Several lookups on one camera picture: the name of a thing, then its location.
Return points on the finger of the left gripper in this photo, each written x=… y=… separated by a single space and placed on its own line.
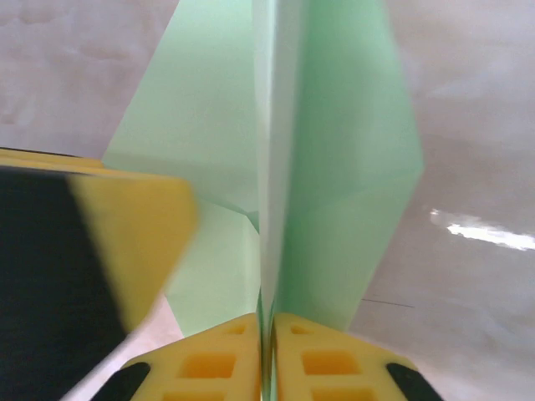
x=138 y=234

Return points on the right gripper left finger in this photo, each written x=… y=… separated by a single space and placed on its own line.
x=209 y=363

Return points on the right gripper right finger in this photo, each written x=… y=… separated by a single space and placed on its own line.
x=330 y=363

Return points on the green paper sheet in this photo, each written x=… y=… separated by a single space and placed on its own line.
x=351 y=167

